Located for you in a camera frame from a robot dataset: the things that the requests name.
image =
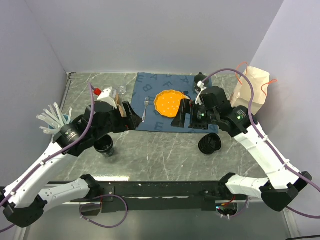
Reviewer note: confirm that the beige paper takeout bag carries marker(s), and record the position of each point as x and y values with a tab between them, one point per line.
259	79

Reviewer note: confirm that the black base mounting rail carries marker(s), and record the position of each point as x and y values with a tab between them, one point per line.
163	195

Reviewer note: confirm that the small clear glass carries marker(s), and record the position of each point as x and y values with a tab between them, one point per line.
121	89

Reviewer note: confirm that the blue alphabet cloth mat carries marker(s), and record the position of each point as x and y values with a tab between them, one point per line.
150	85

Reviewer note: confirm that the blue straw holder cup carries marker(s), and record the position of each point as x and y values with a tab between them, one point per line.
59	128

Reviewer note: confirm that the orange polka dot plate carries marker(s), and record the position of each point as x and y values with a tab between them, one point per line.
167	102

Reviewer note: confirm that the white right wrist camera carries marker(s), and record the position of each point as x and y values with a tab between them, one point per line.
200	86

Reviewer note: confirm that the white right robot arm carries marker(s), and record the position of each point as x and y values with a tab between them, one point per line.
283	181

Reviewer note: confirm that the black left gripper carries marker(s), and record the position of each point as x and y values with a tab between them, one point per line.
132	121

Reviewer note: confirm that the silver fork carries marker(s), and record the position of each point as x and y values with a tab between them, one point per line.
146	103

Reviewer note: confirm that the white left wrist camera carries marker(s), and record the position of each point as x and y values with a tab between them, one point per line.
108	95

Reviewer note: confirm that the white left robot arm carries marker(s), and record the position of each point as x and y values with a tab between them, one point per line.
25	200

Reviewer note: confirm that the dark green mug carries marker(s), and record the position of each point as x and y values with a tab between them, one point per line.
200	77

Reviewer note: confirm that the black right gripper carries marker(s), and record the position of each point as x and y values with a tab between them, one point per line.
185	107

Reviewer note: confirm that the brown cardboard cup carrier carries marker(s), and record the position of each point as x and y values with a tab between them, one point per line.
119	105

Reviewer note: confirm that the black takeout coffee cup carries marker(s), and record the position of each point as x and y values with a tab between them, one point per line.
105	146

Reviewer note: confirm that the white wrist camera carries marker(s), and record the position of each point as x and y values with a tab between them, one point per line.
108	95
200	86

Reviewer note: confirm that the stack of black cup lids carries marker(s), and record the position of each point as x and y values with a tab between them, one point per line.
210	143

